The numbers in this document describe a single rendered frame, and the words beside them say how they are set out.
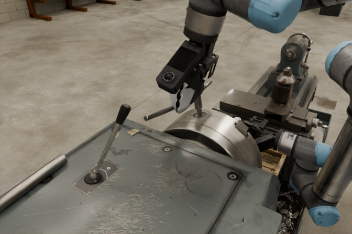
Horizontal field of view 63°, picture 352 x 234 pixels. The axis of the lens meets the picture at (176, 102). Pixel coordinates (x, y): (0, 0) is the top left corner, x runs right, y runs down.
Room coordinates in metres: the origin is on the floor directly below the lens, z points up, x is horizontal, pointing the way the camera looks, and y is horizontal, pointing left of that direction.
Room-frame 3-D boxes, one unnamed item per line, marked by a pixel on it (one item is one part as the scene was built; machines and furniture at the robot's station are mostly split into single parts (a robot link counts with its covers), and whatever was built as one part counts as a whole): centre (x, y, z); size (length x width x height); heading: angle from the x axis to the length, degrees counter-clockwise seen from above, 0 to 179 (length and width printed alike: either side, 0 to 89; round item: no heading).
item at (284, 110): (1.14, -0.48, 0.99); 0.20 x 0.10 x 0.05; 148
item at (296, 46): (1.70, -0.73, 1.01); 0.30 x 0.20 x 0.29; 148
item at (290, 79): (1.17, -0.49, 1.13); 0.08 x 0.08 x 0.03
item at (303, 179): (0.70, -0.43, 0.98); 0.11 x 0.08 x 0.11; 179
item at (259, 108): (1.20, -0.44, 0.95); 0.43 x 0.17 x 0.05; 58
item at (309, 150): (0.72, -0.43, 1.08); 0.11 x 0.08 x 0.09; 57
